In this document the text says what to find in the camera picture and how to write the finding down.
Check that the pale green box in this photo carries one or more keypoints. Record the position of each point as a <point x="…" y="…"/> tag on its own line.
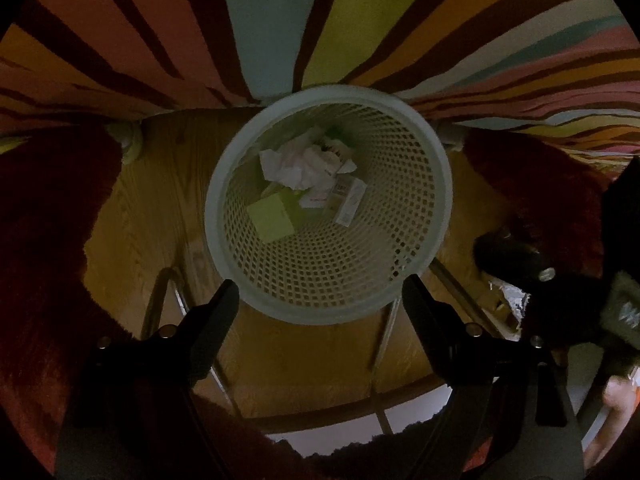
<point x="352" y="205"/>

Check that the white round bed foot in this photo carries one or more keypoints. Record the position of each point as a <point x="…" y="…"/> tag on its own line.
<point x="450" y="135"/>
<point x="127" y="140"/>

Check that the white paper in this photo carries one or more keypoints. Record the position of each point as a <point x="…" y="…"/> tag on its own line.
<point x="320" y="160"/>

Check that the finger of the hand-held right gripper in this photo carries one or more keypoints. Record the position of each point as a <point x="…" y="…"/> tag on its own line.
<point x="515" y="260"/>

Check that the green sticky note pad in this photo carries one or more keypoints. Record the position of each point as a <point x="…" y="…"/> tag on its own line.
<point x="270" y="217"/>

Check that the white wrapper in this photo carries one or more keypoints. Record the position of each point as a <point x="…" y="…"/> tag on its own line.
<point x="515" y="305"/>

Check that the white printed small box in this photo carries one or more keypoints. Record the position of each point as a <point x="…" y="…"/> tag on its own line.
<point x="340" y="192"/>

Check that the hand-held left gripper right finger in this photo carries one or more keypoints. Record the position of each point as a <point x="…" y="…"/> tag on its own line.
<point x="420" y="310"/>

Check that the striped multicolour bedspread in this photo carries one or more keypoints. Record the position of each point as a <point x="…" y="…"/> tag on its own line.
<point x="270" y="25"/>

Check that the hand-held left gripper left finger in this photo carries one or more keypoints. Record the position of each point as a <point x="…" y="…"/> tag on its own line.
<point x="220" y="310"/>

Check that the white tissue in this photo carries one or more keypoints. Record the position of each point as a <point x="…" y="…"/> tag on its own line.
<point x="285" y="167"/>

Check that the person's right forearm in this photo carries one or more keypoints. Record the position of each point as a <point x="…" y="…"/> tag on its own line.
<point x="615" y="410"/>

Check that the white mesh waste basket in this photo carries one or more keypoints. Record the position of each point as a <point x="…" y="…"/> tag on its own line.
<point x="350" y="270"/>

